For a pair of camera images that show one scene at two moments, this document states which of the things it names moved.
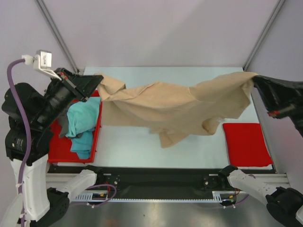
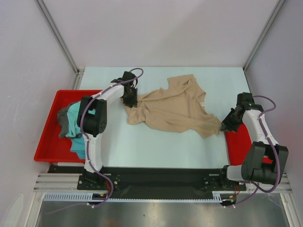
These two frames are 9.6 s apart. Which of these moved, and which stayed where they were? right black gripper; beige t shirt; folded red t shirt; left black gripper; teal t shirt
Moved: beige t shirt; right black gripper; left black gripper
Stayed: teal t shirt; folded red t shirt
